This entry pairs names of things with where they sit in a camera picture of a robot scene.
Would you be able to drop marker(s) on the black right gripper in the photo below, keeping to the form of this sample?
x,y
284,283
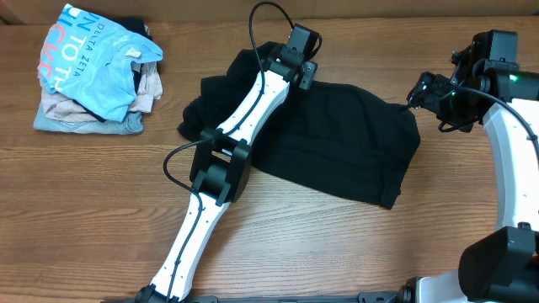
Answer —
x,y
421,90

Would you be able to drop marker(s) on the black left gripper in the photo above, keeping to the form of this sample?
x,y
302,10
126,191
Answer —
x,y
307,73

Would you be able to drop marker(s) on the black t-shirt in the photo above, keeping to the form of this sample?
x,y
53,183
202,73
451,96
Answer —
x,y
341,140

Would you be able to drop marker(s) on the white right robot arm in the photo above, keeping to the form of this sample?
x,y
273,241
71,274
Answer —
x,y
488,88

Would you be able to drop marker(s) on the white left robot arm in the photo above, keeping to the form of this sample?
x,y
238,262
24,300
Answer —
x,y
222,161

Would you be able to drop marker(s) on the black folded garment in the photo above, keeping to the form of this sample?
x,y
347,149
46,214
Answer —
x,y
135,25

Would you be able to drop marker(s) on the grey-blue folded garment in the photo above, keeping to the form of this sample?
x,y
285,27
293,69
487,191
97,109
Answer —
x,y
66,116

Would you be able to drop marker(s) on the light blue printed t-shirt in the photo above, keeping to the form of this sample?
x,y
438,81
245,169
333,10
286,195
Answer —
x,y
88,58

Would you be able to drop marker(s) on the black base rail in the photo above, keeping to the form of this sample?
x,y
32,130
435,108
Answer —
x,y
362,297

